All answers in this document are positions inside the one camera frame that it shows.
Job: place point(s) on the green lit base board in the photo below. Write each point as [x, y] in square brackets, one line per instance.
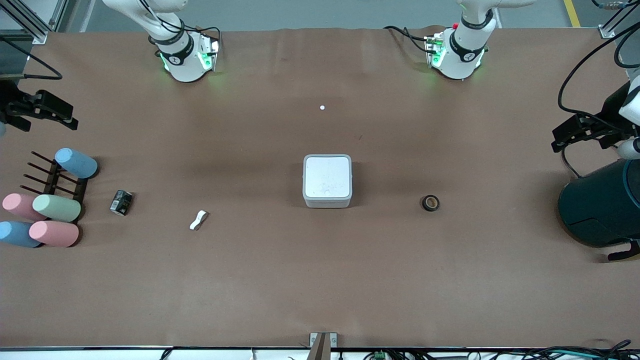
[207, 52]
[435, 50]

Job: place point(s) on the black tape roll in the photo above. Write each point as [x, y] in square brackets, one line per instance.
[430, 203]

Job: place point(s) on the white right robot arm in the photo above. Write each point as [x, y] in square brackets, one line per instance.
[182, 60]

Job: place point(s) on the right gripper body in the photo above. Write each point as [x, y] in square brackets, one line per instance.
[9, 100]

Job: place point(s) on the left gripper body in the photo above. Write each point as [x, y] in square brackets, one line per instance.
[611, 111]

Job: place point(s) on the brown table cover mat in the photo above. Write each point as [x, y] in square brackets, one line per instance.
[250, 285]

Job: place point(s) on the dark wooden cup rack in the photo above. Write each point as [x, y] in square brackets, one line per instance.
[65, 187]

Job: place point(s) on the blue cup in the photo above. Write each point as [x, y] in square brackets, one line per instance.
[76, 163]
[15, 233]

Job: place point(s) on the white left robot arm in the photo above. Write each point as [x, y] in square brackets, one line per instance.
[462, 52]

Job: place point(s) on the pink cup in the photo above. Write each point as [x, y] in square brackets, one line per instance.
[54, 233]
[17, 205]

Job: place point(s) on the metal table edge bracket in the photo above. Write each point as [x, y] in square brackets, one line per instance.
[322, 345]

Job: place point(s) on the green lit right base board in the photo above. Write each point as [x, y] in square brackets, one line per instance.
[207, 52]

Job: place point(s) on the dark teal round bin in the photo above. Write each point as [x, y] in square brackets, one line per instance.
[600, 207]

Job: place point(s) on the crushed black packet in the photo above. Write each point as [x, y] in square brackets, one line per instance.
[121, 202]

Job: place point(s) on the small white plastic piece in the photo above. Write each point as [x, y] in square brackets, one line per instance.
[198, 220]

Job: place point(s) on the green lit left base board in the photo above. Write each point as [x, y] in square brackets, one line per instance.
[435, 50]

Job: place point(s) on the small white square trash bin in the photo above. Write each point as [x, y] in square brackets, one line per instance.
[327, 181]

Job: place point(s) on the small green connector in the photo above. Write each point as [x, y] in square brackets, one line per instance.
[380, 355]

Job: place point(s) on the light green cup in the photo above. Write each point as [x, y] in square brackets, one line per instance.
[56, 208]

